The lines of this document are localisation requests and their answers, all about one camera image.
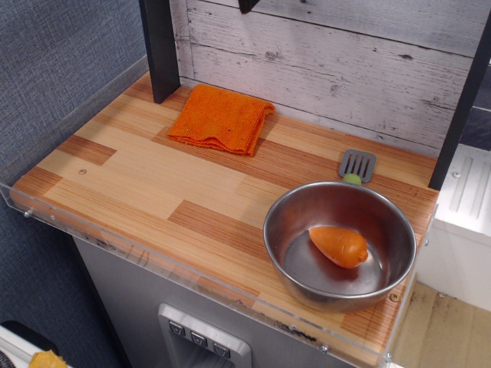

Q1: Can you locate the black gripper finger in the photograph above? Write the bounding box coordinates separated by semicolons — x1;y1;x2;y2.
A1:
238;0;259;14

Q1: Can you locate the orange cloth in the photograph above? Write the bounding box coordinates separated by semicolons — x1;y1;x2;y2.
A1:
167;84;275;156

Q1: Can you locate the grey toy spatula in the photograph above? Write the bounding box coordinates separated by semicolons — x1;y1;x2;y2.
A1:
338;149;377;183

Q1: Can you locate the stainless steel bowl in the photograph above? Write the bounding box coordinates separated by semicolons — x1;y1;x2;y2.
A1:
263;181;417;312

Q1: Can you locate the orange toy carrot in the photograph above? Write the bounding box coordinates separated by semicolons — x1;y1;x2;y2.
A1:
308;226;368;269

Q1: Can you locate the clear acrylic table guard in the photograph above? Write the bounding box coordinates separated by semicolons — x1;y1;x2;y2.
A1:
1;76;437;367

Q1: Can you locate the grey cabinet with dispenser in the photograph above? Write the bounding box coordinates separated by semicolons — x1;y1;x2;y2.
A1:
75;239;349;367

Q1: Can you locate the yellow object at corner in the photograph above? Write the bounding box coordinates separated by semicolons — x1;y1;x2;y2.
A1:
28;350;69;368

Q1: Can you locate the black left vertical post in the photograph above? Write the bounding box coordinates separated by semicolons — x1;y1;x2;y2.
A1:
139;0;180;104

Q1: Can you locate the black vertical post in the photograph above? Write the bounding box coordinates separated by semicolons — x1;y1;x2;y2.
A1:
428;15;490;190
139;0;180;104

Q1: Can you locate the black right vertical post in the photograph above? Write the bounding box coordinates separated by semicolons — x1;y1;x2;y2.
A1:
428;15;490;190

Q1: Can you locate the white aluminium side rail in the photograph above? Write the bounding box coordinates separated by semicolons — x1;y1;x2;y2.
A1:
436;144;490;245

